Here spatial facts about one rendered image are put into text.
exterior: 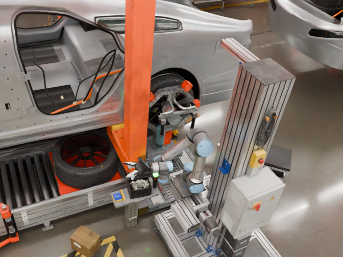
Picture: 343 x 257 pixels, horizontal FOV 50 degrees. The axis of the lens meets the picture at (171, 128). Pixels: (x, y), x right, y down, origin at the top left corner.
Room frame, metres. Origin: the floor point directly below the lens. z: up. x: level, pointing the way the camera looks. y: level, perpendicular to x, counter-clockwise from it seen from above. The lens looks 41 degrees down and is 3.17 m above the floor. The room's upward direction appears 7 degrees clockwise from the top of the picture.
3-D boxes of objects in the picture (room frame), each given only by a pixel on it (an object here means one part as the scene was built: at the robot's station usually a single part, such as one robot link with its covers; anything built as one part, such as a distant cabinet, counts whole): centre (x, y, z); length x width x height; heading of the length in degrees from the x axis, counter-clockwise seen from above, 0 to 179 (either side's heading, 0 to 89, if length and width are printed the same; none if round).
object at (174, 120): (2.93, 0.02, 0.85); 0.21 x 0.14 x 0.14; 30
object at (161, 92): (2.99, 0.06, 0.85); 0.54 x 0.07 x 0.54; 120
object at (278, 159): (3.08, -1.19, 0.17); 0.43 x 0.36 x 0.34; 78
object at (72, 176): (2.62, 0.83, 0.39); 0.66 x 0.66 x 0.24
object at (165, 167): (1.85, 0.01, 1.21); 0.11 x 0.08 x 0.09; 109
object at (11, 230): (1.81, 1.31, 0.30); 0.09 x 0.05 x 0.50; 120
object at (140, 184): (2.21, 0.23, 0.51); 0.20 x 0.14 x 0.13; 112
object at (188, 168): (2.06, -0.20, 0.98); 0.13 x 0.12 x 0.14; 19
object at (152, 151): (3.14, 0.14, 0.32); 0.40 x 0.30 x 0.28; 120
